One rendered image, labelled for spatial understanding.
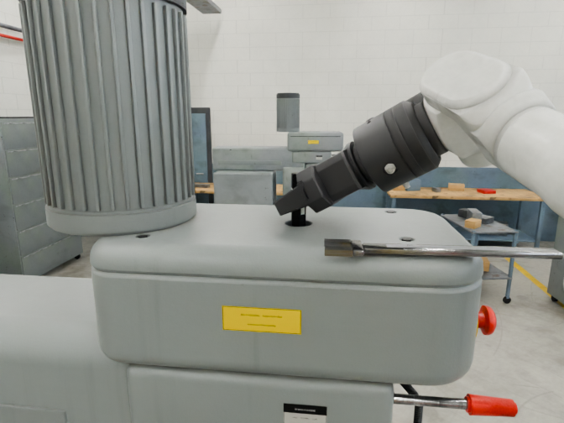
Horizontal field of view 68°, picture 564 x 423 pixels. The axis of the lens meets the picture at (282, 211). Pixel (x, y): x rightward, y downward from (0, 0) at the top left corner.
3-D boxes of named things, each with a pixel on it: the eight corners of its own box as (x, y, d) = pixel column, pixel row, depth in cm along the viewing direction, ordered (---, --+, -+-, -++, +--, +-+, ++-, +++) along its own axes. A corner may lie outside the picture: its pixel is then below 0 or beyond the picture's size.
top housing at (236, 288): (432, 298, 71) (441, 206, 67) (487, 399, 46) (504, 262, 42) (168, 284, 76) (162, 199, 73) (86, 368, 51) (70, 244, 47)
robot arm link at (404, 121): (429, 201, 50) (530, 156, 44) (386, 138, 44) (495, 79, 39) (414, 148, 58) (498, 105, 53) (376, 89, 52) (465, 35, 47)
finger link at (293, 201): (273, 198, 57) (310, 178, 54) (284, 218, 57) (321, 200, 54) (268, 200, 56) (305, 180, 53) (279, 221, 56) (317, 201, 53)
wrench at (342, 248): (548, 251, 45) (549, 243, 45) (568, 263, 42) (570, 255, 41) (324, 244, 48) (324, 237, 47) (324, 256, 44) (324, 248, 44)
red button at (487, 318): (487, 326, 59) (490, 300, 58) (498, 341, 55) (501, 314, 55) (462, 325, 60) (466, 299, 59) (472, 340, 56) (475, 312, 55)
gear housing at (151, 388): (373, 349, 73) (376, 297, 71) (391, 460, 50) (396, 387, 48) (190, 337, 77) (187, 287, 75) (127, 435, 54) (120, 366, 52)
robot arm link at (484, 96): (440, 138, 51) (510, 189, 40) (406, 81, 46) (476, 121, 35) (486, 103, 50) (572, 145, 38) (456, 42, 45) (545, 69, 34)
